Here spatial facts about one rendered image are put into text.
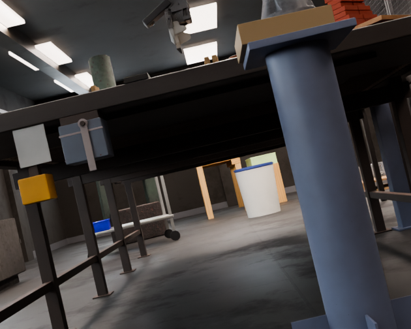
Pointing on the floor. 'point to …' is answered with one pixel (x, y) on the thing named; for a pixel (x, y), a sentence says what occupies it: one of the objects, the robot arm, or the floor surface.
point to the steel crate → (2, 256)
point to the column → (330, 182)
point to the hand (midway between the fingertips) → (177, 49)
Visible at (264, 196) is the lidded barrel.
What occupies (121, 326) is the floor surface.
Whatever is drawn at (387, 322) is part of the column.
